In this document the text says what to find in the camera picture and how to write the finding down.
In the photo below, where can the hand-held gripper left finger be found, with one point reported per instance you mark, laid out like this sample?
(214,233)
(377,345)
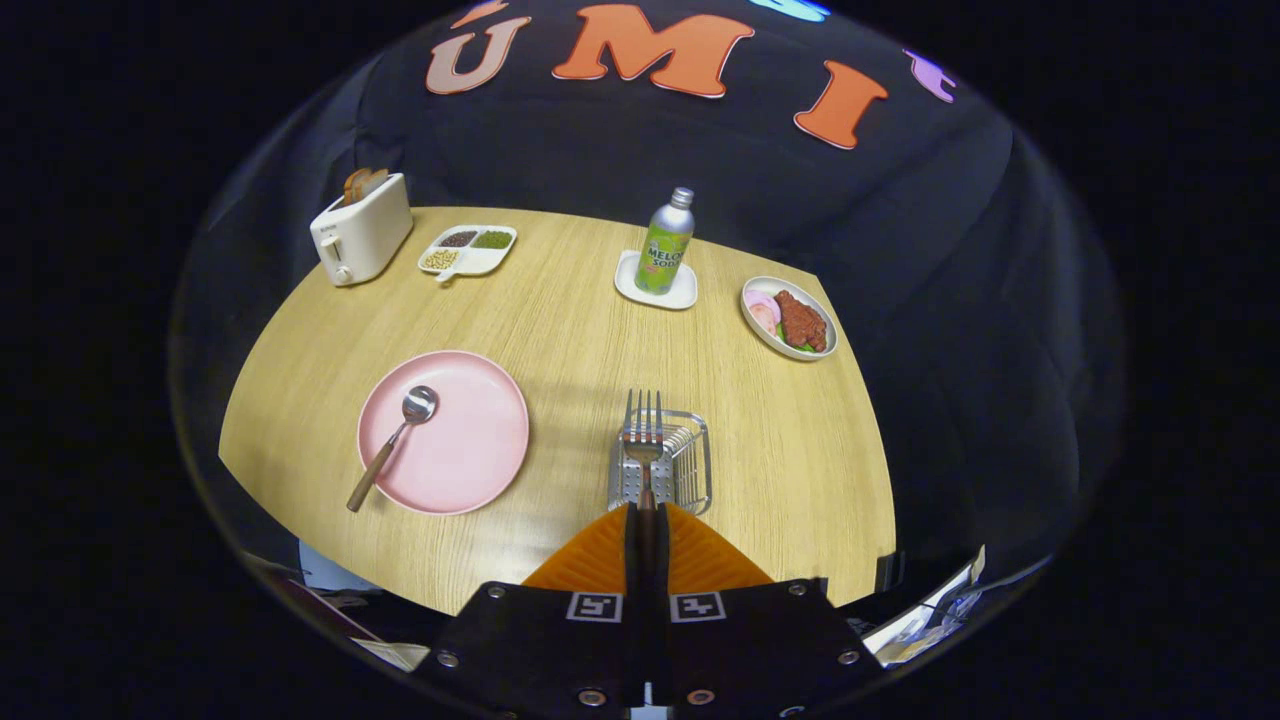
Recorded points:
(632,560)

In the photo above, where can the brown toast slice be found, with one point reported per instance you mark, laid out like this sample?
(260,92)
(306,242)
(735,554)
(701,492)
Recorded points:
(376,180)
(354,186)

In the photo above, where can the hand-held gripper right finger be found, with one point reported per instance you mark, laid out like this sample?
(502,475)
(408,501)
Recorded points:
(662,560)

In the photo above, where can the white divided snack dish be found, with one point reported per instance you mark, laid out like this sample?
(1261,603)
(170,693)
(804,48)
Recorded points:
(485,262)

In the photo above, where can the white toaster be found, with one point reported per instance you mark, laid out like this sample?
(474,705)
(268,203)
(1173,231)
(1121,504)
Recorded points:
(365,235)

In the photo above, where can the pile of yellow beans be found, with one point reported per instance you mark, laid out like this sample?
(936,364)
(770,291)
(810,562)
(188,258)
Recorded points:
(441,259)

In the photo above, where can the pile of dark red beans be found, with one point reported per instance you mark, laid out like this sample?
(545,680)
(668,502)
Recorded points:
(457,238)

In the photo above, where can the green vegetable leaf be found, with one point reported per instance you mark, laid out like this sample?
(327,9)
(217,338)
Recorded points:
(800,347)

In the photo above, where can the pink ham slice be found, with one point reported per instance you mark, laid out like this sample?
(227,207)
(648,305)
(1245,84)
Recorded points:
(762,310)

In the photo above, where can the white oval plate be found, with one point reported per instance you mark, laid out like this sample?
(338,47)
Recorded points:
(755,330)

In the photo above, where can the white square coaster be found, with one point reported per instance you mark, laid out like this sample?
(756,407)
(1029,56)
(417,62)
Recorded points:
(625,281)

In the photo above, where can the red meat piece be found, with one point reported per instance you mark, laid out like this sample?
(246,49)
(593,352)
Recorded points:
(802,320)

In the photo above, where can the pile of green beans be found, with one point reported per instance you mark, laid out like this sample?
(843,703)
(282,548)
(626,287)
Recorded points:
(492,239)

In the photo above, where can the green soda bottle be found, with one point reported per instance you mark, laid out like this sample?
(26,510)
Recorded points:
(662,255)

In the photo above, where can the black table edge bracket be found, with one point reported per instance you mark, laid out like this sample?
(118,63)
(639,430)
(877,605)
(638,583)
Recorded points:
(889,570)

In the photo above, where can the pink round plate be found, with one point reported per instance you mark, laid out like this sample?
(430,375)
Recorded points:
(470,440)

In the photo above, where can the black backdrop cloth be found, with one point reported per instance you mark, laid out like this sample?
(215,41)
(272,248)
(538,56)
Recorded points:
(950,300)

